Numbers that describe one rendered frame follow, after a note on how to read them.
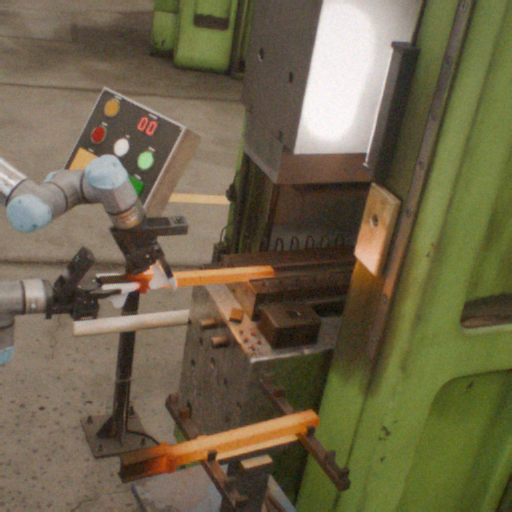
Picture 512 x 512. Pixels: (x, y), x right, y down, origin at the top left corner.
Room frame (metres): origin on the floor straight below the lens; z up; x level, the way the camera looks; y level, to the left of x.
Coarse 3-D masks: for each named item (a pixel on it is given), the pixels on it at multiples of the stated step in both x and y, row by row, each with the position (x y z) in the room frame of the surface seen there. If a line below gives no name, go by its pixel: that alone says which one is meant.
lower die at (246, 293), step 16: (224, 256) 1.86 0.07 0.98; (240, 256) 1.87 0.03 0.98; (256, 256) 1.88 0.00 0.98; (272, 256) 1.90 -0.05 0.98; (288, 256) 1.90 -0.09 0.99; (304, 256) 1.91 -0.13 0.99; (320, 256) 1.93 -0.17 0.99; (336, 256) 1.94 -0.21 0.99; (352, 256) 1.96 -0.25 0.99; (304, 272) 1.81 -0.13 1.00; (320, 272) 1.83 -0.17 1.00; (336, 272) 1.84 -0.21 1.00; (352, 272) 1.87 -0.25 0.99; (240, 288) 1.76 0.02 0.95; (256, 288) 1.71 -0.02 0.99; (272, 288) 1.72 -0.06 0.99; (288, 288) 1.74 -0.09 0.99; (304, 288) 1.75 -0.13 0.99; (336, 288) 1.79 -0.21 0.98; (240, 304) 1.75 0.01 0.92; (256, 304) 1.69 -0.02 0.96
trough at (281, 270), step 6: (306, 264) 1.85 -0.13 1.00; (312, 264) 1.86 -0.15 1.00; (318, 264) 1.87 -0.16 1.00; (324, 264) 1.88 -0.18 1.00; (330, 264) 1.89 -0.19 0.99; (336, 264) 1.89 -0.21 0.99; (342, 264) 1.90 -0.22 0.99; (348, 264) 1.91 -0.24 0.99; (354, 264) 1.92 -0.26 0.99; (276, 270) 1.81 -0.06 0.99; (282, 270) 1.82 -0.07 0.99; (288, 270) 1.83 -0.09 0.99; (294, 270) 1.84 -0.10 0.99; (300, 270) 1.84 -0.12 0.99; (306, 270) 1.85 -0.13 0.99; (312, 270) 1.85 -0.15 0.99; (318, 270) 1.86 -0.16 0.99
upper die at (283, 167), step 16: (256, 128) 1.81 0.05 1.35; (256, 144) 1.80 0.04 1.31; (272, 144) 1.73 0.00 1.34; (256, 160) 1.79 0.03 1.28; (272, 160) 1.72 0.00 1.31; (288, 160) 1.70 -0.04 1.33; (304, 160) 1.72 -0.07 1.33; (320, 160) 1.74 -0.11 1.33; (336, 160) 1.75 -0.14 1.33; (352, 160) 1.77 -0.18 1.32; (272, 176) 1.71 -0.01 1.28; (288, 176) 1.70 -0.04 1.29; (304, 176) 1.72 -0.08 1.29; (320, 176) 1.74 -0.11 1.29; (336, 176) 1.76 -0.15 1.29; (352, 176) 1.78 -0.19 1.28; (368, 176) 1.80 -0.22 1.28
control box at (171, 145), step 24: (120, 96) 2.27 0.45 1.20; (96, 120) 2.26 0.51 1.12; (120, 120) 2.22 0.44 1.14; (144, 120) 2.18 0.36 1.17; (168, 120) 2.15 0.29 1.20; (96, 144) 2.21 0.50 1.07; (144, 144) 2.14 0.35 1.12; (168, 144) 2.11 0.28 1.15; (192, 144) 2.15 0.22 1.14; (144, 168) 2.09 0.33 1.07; (168, 168) 2.08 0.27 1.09; (144, 192) 2.05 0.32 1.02; (168, 192) 2.09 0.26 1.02
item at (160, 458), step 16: (288, 416) 1.28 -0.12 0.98; (304, 416) 1.29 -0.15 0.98; (224, 432) 1.21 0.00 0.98; (240, 432) 1.21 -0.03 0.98; (256, 432) 1.22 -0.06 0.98; (272, 432) 1.23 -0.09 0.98; (288, 432) 1.25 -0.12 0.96; (144, 448) 1.11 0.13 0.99; (160, 448) 1.12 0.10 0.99; (176, 448) 1.14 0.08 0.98; (192, 448) 1.15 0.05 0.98; (208, 448) 1.16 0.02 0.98; (224, 448) 1.18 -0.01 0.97; (128, 464) 1.07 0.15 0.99; (144, 464) 1.10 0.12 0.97; (160, 464) 1.11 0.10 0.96; (176, 464) 1.12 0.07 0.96; (128, 480) 1.07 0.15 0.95
